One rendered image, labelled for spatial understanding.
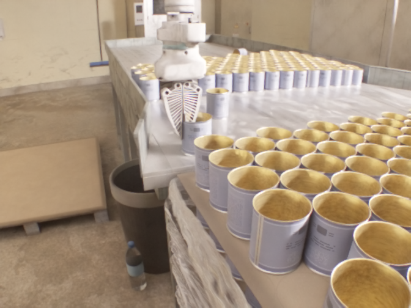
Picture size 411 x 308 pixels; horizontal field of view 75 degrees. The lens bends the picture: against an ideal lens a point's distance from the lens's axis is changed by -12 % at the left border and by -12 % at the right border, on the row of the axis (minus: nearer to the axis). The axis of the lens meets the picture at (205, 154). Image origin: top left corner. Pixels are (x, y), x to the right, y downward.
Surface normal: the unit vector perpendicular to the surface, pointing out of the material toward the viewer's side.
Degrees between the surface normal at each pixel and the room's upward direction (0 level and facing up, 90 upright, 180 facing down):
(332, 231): 89
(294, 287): 2
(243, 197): 89
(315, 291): 2
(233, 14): 90
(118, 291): 0
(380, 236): 89
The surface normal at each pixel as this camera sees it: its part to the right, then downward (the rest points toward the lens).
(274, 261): -0.23, 0.40
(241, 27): 0.35, 0.40
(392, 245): -0.79, 0.25
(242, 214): -0.52, 0.35
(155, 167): 0.00, -0.90
